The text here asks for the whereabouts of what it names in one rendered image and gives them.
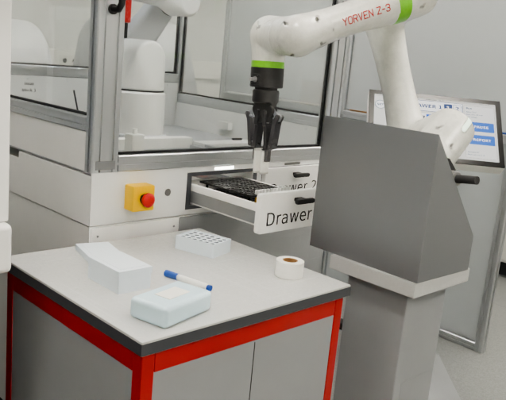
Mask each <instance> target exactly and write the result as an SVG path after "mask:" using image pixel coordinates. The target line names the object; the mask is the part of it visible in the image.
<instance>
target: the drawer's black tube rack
mask: <svg viewBox="0 0 506 400"><path fill-rule="evenodd" d="M200 183H203V184H206V187H207V188H208V185H209V186H212V187H217V188H215V189H213V190H217V191H220V192H223V193H226V194H230V195H233V196H236V197H239V198H244V199H246V200H249V201H251V202H254V201H255V198H248V197H246V196H245V195H246V194H255V190H262V189H270V188H277V187H275V186H271V185H268V184H265V183H259V182H257V181H253V180H251V179H245V178H242V177H241V178H231V179H212V180H202V181H200Z"/></svg>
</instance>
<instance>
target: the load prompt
mask: <svg viewBox="0 0 506 400"><path fill-rule="evenodd" d="M418 102H419V106H420V109H421V111H430V112H436V111H438V110H441V109H446V108H450V109H455V110H458V111H460V112H462V113H463V105H462V104H458V103H449V102H433V101H425V100H418Z"/></svg>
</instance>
